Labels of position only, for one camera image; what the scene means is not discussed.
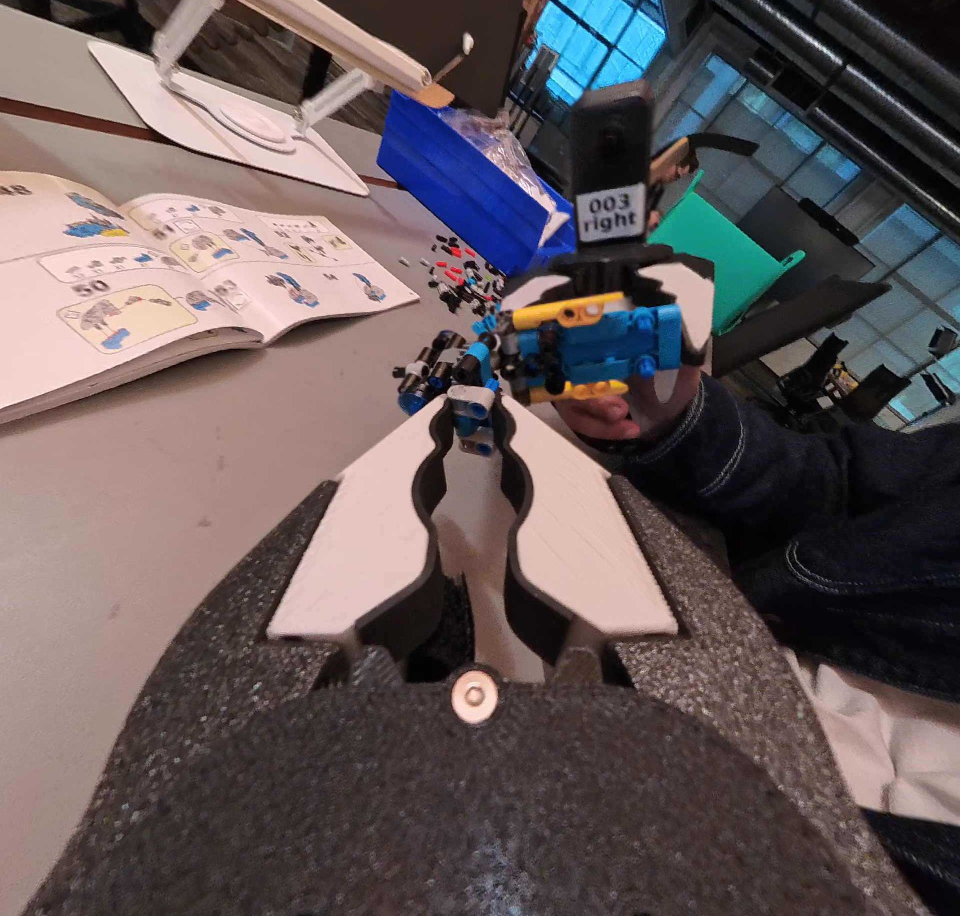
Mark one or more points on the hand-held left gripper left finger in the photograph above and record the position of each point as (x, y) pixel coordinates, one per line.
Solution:
(352, 556)

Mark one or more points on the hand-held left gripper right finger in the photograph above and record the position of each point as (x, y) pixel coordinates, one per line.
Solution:
(592, 556)

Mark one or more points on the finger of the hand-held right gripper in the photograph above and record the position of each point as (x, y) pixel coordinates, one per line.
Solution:
(694, 301)
(536, 289)

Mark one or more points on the blue yellow toy brick body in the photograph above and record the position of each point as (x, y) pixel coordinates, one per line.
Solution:
(600, 346)

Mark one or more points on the blue black toy brick assembly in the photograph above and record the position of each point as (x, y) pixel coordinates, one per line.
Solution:
(469, 406)

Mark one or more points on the person's right forearm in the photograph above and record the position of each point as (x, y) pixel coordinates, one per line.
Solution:
(750, 466)

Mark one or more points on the grey desk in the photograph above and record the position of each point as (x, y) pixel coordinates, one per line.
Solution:
(187, 518)

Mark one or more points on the white tilting desk stand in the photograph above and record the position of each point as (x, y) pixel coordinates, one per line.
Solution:
(247, 113)

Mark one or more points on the person's right hand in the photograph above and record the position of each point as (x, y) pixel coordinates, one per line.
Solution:
(615, 417)

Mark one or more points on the teal panel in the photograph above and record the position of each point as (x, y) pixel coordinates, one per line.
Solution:
(720, 255)

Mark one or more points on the pile of small brick pieces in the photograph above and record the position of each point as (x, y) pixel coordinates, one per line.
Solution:
(465, 270)

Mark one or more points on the white plastic bag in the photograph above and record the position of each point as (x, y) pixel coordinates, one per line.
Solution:
(551, 210)

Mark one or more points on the tilted black board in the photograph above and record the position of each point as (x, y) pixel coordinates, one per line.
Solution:
(810, 316)

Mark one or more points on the crumpled clear plastic bag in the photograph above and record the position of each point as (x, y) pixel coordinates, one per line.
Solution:
(487, 150)

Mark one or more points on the blue plastic bin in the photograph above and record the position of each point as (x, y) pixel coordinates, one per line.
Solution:
(457, 173)

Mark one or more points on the cotton swab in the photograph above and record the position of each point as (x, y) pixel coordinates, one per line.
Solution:
(457, 53)

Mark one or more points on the large black partition board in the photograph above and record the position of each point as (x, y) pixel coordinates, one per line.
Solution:
(420, 15)

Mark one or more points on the person's dark denim jacket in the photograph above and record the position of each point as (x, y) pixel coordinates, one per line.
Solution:
(862, 593)

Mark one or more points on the open instruction booklet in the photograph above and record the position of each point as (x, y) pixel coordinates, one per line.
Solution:
(187, 278)

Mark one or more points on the person's white shirt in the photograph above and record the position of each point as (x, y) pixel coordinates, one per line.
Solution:
(885, 743)

